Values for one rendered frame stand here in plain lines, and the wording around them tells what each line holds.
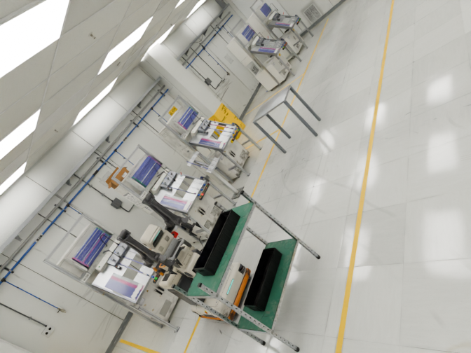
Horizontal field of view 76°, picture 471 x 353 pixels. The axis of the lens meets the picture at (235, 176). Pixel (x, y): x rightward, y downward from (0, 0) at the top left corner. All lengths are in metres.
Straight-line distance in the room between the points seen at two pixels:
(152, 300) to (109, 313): 1.67
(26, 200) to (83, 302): 1.99
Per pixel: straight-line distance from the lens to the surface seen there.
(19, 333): 6.15
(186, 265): 3.43
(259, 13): 9.78
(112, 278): 4.65
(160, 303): 4.88
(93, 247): 4.74
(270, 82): 8.76
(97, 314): 6.31
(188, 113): 6.11
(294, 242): 3.02
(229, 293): 3.62
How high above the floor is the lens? 2.12
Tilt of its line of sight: 20 degrees down
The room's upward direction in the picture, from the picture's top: 49 degrees counter-clockwise
